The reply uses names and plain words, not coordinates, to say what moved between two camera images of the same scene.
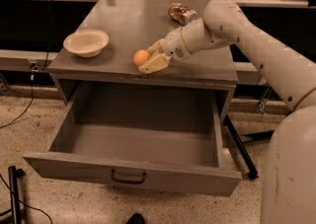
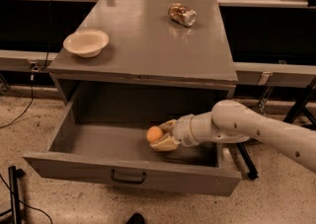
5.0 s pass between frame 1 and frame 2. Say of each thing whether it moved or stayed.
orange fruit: moved
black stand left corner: stayed
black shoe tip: stayed
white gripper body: moved
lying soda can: stayed
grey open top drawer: stayed
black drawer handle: stayed
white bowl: stayed
